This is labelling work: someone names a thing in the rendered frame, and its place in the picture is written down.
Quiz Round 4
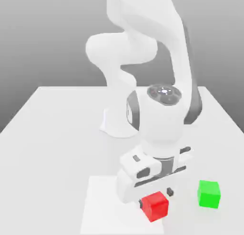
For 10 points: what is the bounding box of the small red cube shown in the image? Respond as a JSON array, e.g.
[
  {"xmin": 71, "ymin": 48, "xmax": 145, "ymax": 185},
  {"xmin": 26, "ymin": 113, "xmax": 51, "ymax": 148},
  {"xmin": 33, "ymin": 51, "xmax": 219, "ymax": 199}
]
[{"xmin": 140, "ymin": 191, "xmax": 170, "ymax": 223}]

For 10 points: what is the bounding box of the small green cube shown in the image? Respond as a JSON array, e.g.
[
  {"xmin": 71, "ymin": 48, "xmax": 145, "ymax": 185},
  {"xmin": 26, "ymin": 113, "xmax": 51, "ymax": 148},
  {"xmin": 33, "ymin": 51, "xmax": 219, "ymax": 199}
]
[{"xmin": 197, "ymin": 180, "xmax": 221, "ymax": 209}]

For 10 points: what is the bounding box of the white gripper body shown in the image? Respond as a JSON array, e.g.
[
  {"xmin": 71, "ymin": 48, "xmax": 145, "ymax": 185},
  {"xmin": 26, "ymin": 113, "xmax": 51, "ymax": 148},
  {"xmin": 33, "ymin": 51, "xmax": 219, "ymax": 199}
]
[{"xmin": 115, "ymin": 165, "xmax": 191, "ymax": 204}]

